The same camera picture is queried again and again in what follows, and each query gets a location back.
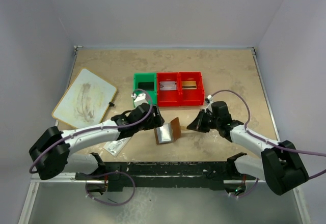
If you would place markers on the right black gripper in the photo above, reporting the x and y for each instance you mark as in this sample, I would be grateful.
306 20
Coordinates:
201 120

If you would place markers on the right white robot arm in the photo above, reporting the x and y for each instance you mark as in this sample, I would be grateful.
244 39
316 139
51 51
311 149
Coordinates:
278 164

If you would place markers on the white board yellow rim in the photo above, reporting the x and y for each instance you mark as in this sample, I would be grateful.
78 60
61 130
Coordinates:
86 100

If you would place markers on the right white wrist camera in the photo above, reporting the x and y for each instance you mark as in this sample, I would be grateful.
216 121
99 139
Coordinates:
209 99

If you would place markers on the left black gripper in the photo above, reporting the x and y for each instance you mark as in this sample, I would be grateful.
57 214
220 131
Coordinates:
156 117

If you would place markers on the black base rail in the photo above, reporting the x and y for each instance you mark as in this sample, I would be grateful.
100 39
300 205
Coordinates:
201 174

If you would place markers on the gold card in bin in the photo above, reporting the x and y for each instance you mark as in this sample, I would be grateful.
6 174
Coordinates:
189 84

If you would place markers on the brown leather card holder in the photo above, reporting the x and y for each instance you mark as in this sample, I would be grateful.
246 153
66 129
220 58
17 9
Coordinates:
168 133

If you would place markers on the red middle plastic bin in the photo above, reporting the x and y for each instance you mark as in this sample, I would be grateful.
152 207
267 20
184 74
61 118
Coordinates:
168 98

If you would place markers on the black card in bin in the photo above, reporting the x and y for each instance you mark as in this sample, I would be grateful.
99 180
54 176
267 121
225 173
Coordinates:
146 86

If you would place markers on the clear plastic packet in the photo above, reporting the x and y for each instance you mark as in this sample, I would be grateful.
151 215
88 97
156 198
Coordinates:
115 147

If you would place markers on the aluminium frame rail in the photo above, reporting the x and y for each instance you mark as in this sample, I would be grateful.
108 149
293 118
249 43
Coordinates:
58 169

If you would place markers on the silver card in bin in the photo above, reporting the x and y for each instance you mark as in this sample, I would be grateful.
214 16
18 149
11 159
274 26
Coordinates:
167 85

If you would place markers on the red right plastic bin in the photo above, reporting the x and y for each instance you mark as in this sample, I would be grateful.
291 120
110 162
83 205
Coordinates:
194 97

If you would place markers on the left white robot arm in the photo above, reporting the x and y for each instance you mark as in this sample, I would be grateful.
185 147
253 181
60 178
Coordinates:
56 151

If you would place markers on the red plastic bin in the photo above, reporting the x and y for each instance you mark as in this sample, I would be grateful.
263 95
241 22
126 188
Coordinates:
168 98
194 97

